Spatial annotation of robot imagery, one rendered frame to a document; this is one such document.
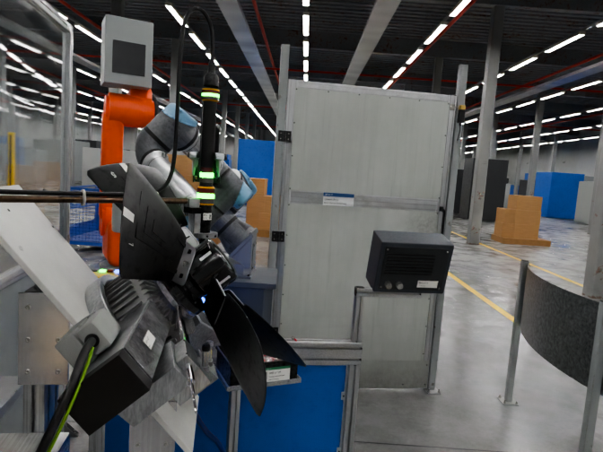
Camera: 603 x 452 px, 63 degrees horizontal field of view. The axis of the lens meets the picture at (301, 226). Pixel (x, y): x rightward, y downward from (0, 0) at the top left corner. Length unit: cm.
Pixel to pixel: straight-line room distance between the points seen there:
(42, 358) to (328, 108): 236
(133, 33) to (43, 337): 432
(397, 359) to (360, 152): 141
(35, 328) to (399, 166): 251
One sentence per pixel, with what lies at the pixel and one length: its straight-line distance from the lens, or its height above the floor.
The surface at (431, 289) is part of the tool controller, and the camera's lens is 178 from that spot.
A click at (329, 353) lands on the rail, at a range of 175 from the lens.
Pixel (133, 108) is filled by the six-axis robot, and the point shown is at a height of 194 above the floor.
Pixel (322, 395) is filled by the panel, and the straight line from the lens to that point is 183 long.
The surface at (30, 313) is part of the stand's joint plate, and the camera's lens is 118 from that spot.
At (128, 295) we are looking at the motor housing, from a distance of 113.
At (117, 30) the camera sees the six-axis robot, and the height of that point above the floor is 263.
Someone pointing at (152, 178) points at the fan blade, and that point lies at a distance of 132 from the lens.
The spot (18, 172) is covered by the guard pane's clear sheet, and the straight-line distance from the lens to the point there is 213.
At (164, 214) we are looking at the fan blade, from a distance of 102.
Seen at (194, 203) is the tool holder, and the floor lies 135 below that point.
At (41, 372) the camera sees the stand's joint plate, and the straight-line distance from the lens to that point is 122.
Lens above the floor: 144
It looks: 6 degrees down
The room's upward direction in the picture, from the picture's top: 4 degrees clockwise
